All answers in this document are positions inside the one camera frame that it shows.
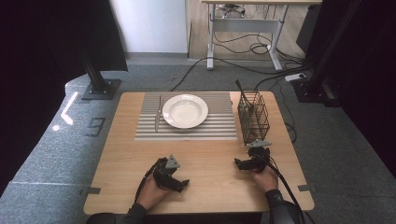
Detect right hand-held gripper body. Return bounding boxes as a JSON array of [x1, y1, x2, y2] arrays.
[[245, 139, 273, 173]]

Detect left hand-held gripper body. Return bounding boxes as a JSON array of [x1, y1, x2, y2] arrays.
[[151, 154, 185, 193]]

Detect person's left hand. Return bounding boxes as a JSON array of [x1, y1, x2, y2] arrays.
[[136, 174, 172, 211]]

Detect person's right hand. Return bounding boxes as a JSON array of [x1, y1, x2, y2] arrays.
[[252, 167, 280, 194]]

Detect grey striped placemat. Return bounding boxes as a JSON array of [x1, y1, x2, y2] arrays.
[[134, 91, 238, 142]]

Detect silver table knife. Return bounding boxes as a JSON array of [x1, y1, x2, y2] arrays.
[[154, 95, 165, 133]]

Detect white deep plate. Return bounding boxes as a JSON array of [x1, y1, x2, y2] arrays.
[[162, 93, 209, 130]]

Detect black utensil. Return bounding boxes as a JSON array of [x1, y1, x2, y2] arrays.
[[234, 78, 254, 112]]

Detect white power strip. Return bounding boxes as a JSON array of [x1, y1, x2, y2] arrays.
[[284, 72, 308, 83]]

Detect black metal stand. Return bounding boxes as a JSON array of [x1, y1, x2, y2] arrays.
[[291, 0, 363, 108], [78, 43, 122, 102]]

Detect white-legged desk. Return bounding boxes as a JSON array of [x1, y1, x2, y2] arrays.
[[200, 0, 323, 72]]

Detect black curtain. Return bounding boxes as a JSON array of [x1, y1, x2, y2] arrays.
[[295, 0, 396, 179], [0, 0, 129, 195]]

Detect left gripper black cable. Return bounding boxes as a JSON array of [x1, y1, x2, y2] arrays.
[[134, 158, 166, 203]]

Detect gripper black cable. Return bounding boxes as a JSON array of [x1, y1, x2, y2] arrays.
[[259, 152, 307, 224], [134, 158, 166, 203]]

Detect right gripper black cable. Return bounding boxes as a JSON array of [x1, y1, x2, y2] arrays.
[[259, 152, 307, 224]]

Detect black wire cutlery basket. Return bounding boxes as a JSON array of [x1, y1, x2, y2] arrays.
[[236, 90, 271, 146]]

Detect thin black floor cable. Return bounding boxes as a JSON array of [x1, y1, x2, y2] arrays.
[[253, 73, 298, 145]]

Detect long black floor cable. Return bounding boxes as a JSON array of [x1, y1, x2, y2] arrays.
[[170, 56, 307, 92]]

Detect coiled black cables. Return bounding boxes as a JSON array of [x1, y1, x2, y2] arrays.
[[213, 30, 307, 68]]

